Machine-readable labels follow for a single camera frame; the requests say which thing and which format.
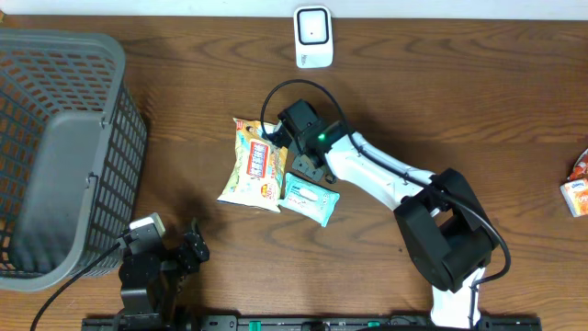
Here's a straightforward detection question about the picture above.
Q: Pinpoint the small orange white tissue pack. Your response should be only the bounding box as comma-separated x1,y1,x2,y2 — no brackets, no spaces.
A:
560,178,587,217

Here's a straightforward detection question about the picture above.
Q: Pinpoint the grey plastic mesh basket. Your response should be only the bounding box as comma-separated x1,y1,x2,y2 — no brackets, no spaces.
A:
1,29,147,291

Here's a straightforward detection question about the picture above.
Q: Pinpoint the brown Top chocolate bar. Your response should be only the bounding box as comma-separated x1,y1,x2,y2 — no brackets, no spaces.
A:
568,150,588,181

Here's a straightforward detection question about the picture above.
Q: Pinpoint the light blue wet wipes pack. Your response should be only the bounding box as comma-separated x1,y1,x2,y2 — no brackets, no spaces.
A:
278,173,340,227

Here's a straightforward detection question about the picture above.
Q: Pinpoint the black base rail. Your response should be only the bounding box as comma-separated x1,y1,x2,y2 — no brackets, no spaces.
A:
82,313,543,331

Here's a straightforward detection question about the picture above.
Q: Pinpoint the white barcode scanner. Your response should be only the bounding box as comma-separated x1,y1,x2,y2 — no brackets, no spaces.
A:
293,6,334,69

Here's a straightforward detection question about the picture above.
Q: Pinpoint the yellow chips snack bag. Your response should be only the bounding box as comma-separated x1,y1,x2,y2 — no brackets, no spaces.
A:
217,118,288,213

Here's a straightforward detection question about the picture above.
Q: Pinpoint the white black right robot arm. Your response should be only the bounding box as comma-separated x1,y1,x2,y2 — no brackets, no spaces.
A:
274,100,503,329

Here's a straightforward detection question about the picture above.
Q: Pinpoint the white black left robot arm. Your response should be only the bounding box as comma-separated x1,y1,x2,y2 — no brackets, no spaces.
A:
119,213,209,330

